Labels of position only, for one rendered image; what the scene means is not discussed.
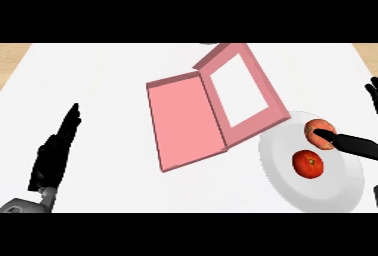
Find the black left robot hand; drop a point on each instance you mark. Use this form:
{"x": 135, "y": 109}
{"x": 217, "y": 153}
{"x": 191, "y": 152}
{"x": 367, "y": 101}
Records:
{"x": 51, "y": 156}

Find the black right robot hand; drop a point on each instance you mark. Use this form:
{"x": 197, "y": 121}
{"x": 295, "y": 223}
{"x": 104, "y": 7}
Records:
{"x": 351, "y": 144}

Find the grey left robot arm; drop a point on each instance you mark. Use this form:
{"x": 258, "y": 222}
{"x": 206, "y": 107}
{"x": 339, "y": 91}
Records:
{"x": 29, "y": 203}

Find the red tomato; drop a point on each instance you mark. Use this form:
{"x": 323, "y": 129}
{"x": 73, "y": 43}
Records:
{"x": 307, "y": 163}

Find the white round plate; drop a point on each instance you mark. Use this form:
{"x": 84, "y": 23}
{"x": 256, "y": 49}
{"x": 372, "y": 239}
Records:
{"x": 314, "y": 186}

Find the pink cardboard box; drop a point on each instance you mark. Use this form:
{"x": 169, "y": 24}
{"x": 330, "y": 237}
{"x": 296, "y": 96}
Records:
{"x": 211, "y": 106}

